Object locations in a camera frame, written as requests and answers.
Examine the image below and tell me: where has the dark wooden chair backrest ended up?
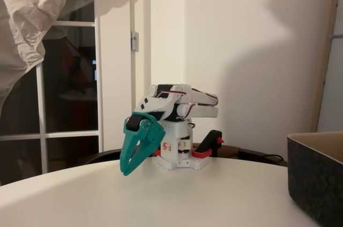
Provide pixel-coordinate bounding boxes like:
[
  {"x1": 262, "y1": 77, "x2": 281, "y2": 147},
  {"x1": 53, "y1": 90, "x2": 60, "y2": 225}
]
[{"x1": 85, "y1": 144, "x2": 289, "y2": 167}]

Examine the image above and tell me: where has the white framed glass door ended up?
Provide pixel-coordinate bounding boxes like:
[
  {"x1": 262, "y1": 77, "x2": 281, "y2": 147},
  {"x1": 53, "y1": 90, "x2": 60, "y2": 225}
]
[{"x1": 0, "y1": 20, "x2": 105, "y2": 185}]

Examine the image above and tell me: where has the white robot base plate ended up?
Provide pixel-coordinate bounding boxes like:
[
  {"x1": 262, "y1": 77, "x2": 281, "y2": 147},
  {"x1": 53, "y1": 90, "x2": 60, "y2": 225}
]
[{"x1": 156, "y1": 156, "x2": 210, "y2": 172}]

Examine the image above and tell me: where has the metal door hinge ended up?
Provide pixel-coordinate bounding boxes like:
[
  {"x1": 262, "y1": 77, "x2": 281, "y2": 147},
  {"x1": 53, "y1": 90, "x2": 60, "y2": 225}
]
[{"x1": 130, "y1": 30, "x2": 139, "y2": 52}]

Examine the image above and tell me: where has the red white black servo cable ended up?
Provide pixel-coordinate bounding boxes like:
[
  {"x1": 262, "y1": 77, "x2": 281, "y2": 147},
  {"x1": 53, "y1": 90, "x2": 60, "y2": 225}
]
[
  {"x1": 175, "y1": 91, "x2": 220, "y2": 120},
  {"x1": 158, "y1": 90, "x2": 188, "y2": 99}
]

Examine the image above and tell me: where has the dark grey felt basket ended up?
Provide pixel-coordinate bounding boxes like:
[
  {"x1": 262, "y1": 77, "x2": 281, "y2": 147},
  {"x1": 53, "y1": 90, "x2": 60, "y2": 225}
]
[{"x1": 286, "y1": 131, "x2": 343, "y2": 226}]

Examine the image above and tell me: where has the wooden shelf post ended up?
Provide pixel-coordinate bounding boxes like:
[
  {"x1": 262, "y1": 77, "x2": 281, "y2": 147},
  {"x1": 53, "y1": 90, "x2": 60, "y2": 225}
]
[{"x1": 310, "y1": 0, "x2": 343, "y2": 133}]

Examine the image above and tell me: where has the beige curtain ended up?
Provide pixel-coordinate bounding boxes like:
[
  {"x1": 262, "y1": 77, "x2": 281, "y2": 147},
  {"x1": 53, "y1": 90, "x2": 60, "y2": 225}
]
[{"x1": 0, "y1": 0, "x2": 95, "y2": 107}]

